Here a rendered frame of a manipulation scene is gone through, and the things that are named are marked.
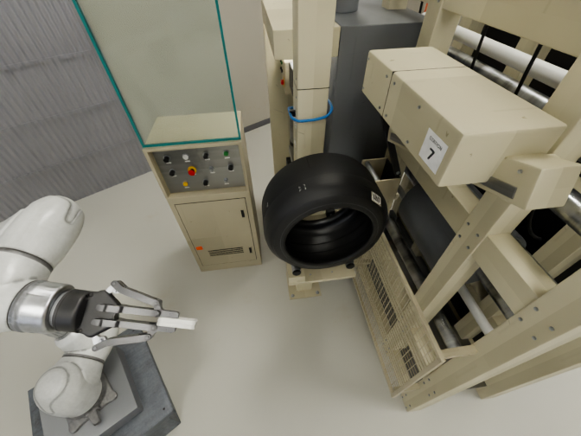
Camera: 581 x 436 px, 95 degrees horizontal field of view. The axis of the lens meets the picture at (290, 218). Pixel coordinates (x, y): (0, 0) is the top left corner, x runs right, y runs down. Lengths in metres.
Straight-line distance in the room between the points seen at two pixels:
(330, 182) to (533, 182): 0.57
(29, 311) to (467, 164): 0.91
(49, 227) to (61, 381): 0.77
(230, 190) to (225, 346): 1.15
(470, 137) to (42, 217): 0.90
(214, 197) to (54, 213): 1.25
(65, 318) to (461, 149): 0.84
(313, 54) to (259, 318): 1.83
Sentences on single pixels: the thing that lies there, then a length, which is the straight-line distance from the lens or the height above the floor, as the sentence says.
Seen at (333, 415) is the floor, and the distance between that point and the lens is 2.11.
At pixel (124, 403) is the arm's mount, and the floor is 0.72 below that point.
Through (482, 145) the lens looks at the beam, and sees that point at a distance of 0.74.
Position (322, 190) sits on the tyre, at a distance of 1.00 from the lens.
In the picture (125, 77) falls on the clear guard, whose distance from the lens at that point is 1.60.
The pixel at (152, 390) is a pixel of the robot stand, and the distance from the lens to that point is 1.59.
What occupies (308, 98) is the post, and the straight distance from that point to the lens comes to 1.19.
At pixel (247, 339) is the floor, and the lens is 2.22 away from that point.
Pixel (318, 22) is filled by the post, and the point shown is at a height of 1.87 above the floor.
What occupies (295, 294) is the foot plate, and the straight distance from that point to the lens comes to 2.32.
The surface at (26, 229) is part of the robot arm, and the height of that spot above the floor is 1.69.
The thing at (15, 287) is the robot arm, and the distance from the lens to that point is 0.67.
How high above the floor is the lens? 2.08
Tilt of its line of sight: 47 degrees down
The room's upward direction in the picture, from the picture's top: 1 degrees counter-clockwise
